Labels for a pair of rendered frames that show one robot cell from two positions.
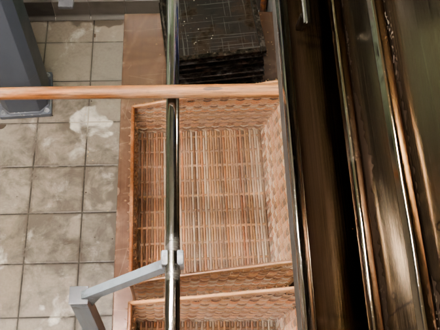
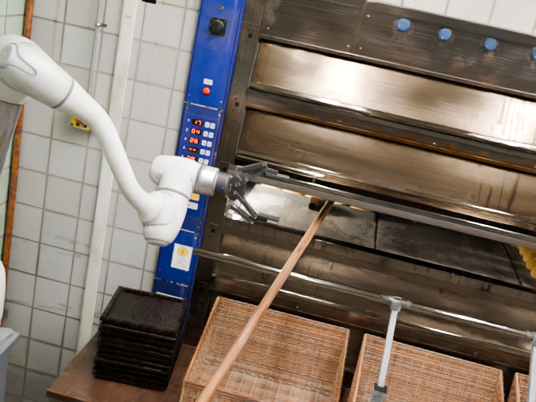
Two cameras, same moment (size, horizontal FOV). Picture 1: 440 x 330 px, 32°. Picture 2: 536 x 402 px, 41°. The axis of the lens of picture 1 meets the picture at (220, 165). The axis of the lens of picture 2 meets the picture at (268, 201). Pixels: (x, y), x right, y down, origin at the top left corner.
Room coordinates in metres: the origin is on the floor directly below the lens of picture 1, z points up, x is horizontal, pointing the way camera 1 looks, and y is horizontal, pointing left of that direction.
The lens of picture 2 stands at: (0.71, 2.43, 2.15)
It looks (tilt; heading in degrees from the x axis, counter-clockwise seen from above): 18 degrees down; 279
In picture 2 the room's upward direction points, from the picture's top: 12 degrees clockwise
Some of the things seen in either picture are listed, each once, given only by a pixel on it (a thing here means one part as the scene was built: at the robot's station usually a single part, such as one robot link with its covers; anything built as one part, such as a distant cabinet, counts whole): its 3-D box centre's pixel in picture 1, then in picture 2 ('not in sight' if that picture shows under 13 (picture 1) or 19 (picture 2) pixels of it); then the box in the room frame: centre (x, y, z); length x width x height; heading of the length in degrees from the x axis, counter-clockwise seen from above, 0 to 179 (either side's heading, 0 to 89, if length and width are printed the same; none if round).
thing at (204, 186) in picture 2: not in sight; (208, 180); (1.23, 0.32, 1.48); 0.09 x 0.06 x 0.09; 92
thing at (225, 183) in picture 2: not in sight; (231, 186); (1.15, 0.32, 1.48); 0.09 x 0.07 x 0.08; 2
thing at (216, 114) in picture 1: (215, 188); (267, 370); (0.95, 0.01, 0.72); 0.56 x 0.49 x 0.28; 4
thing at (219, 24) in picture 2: not in sight; (218, 20); (1.43, -0.18, 1.92); 0.06 x 0.04 x 0.11; 3
